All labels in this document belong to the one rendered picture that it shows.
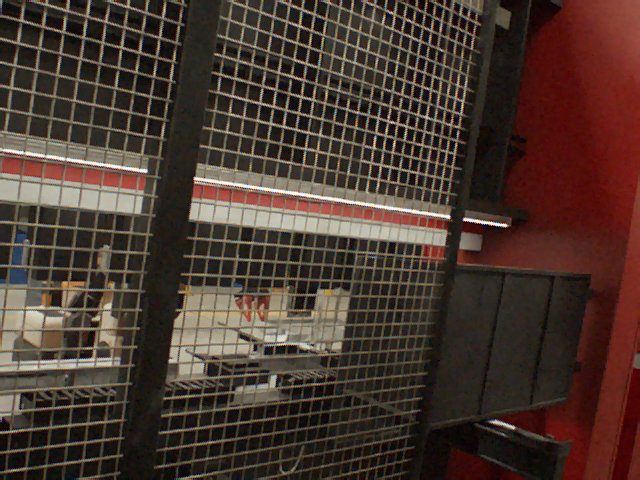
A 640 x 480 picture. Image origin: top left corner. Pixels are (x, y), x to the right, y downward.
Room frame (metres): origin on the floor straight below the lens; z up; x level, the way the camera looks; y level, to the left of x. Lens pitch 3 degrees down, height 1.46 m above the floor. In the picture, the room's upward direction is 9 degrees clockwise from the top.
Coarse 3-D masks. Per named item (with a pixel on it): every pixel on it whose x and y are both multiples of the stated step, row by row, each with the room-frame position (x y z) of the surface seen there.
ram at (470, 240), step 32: (0, 192) 1.49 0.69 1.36; (32, 192) 1.53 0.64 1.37; (64, 192) 1.58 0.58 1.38; (96, 192) 1.64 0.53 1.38; (224, 192) 1.89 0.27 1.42; (224, 224) 1.90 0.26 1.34; (256, 224) 1.97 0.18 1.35; (288, 224) 2.05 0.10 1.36; (320, 224) 2.14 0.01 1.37; (352, 224) 2.23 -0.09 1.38; (416, 224) 2.45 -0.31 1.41; (480, 224) 2.72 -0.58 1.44
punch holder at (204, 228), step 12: (192, 228) 1.84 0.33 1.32; (204, 228) 1.86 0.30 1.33; (216, 228) 1.88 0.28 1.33; (228, 228) 1.91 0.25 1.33; (192, 240) 1.83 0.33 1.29; (204, 252) 1.86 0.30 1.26; (216, 252) 1.89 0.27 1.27; (228, 252) 1.92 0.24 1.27; (192, 264) 1.84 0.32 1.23; (204, 264) 1.87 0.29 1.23; (216, 264) 1.89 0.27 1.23; (228, 264) 1.92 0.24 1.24; (192, 276) 1.84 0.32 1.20
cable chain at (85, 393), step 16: (176, 384) 1.42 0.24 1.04; (192, 384) 1.44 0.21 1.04; (208, 384) 1.46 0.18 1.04; (224, 384) 1.51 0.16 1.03; (32, 400) 1.23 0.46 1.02; (48, 400) 1.20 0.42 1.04; (64, 400) 1.22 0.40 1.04; (80, 400) 1.24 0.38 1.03; (96, 400) 1.26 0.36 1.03; (112, 400) 1.29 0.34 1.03; (176, 400) 1.38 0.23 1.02; (192, 400) 1.41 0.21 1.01; (208, 400) 1.44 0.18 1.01; (224, 400) 1.47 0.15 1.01; (48, 416) 1.20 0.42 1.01; (64, 416) 1.23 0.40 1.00; (80, 416) 1.24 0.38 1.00
